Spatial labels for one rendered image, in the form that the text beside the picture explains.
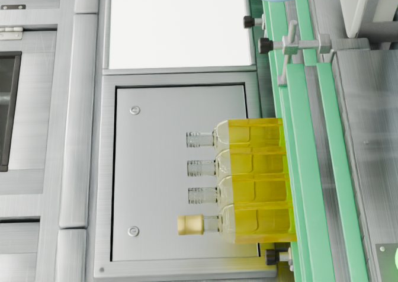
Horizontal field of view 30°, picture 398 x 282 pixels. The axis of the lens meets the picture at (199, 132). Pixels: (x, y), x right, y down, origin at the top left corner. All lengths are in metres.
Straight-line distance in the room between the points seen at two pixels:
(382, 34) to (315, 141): 0.27
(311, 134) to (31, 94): 0.70
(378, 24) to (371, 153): 0.27
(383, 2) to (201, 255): 0.56
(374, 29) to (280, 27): 0.21
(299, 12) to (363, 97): 0.32
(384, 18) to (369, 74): 0.12
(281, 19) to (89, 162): 0.48
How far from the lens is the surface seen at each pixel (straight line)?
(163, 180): 1.48
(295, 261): 1.31
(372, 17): 1.35
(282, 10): 1.53
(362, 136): 1.22
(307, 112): 1.26
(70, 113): 1.59
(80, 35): 1.72
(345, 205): 1.17
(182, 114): 1.56
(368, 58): 1.32
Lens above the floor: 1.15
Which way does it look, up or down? 1 degrees down
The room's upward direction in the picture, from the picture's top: 92 degrees counter-clockwise
